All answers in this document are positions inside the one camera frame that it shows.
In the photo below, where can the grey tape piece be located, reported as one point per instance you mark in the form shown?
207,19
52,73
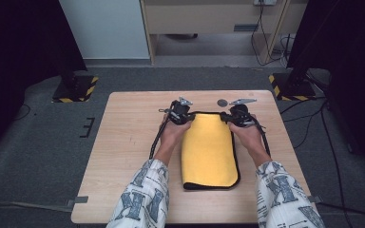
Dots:
79,200
316,199

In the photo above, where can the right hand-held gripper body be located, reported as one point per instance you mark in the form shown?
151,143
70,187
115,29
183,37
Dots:
242,115

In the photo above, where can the black yellow striped stand base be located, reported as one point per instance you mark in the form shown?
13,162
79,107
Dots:
293,91
79,91

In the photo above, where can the black stand pole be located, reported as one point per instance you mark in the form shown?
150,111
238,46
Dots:
297,76

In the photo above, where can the grey round table grommet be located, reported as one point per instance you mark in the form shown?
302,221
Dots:
221,103

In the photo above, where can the grey and yellow cloth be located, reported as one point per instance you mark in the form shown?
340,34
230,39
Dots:
207,148

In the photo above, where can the white panel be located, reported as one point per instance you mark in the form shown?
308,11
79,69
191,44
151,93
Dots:
104,28

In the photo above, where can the black curtain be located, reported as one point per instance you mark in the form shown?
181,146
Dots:
348,63
19,47

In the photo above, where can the person's left hand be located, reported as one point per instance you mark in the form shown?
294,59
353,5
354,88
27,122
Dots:
172,134

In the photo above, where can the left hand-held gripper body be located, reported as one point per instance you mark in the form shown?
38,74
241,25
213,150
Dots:
179,114

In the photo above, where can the white power strip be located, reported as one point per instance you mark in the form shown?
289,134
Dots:
264,2

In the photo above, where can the person's right hand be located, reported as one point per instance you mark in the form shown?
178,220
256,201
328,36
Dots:
250,136

